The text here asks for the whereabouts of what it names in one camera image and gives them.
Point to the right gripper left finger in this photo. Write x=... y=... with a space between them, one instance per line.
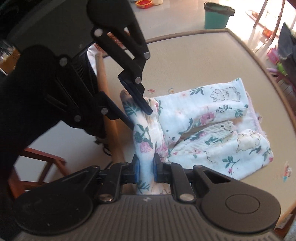
x=115 y=177

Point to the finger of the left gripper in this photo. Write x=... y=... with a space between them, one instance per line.
x=136 y=90

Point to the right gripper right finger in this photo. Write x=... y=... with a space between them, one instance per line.
x=174 y=175

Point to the white floral baby garment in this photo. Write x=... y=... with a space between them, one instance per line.
x=214 y=126

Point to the teal trash bin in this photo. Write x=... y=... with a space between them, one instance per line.
x=216 y=15

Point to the grey baby bouncer seat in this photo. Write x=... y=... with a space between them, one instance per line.
x=286 y=51

